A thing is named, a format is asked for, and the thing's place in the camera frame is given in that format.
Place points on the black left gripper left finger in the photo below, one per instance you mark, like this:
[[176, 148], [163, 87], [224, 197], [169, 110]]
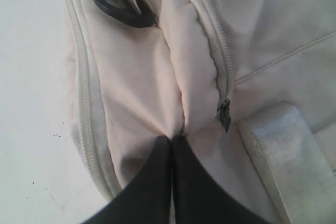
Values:
[[147, 198]]

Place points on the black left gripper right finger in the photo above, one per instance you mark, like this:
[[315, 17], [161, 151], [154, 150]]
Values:
[[197, 197]]

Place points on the beige duffel bag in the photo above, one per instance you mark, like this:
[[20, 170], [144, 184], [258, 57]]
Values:
[[249, 83]]

